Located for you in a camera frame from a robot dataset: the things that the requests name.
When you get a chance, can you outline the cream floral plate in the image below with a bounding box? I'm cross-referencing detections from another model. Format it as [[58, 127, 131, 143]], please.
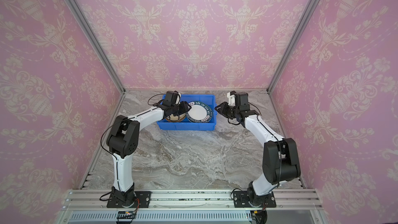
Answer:
[[166, 114, 186, 122]]

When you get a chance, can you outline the right aluminium corner post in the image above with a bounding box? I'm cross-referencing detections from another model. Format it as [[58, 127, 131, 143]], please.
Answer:
[[267, 0, 320, 94]]

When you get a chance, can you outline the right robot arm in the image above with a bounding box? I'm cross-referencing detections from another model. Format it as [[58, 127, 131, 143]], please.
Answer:
[[215, 91, 301, 206]]

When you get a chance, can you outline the aluminium front rail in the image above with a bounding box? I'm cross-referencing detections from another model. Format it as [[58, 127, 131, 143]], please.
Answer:
[[55, 188, 327, 224]]

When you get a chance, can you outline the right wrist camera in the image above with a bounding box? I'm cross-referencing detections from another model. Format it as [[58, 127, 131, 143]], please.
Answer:
[[227, 91, 236, 106]]

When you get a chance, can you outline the aluminium corner post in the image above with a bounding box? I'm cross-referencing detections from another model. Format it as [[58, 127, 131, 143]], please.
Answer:
[[64, 0, 125, 94], [267, 0, 320, 94]]

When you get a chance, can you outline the green rim plate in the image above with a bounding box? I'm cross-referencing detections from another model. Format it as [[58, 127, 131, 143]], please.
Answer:
[[186, 101, 213, 123]]

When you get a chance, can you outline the blue plastic bin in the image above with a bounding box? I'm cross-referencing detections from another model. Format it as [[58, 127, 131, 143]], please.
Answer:
[[157, 94, 217, 131]]

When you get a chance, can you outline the left aluminium corner post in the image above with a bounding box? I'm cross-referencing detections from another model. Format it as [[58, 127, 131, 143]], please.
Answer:
[[64, 0, 125, 94]]

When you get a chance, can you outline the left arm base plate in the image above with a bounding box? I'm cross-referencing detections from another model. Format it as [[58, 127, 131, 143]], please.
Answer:
[[106, 191, 151, 209]]

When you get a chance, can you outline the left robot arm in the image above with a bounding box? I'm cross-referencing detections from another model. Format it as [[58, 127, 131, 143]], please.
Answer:
[[106, 91, 192, 208]]

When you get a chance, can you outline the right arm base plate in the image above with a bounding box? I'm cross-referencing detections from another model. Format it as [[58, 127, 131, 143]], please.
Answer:
[[231, 190, 277, 208]]

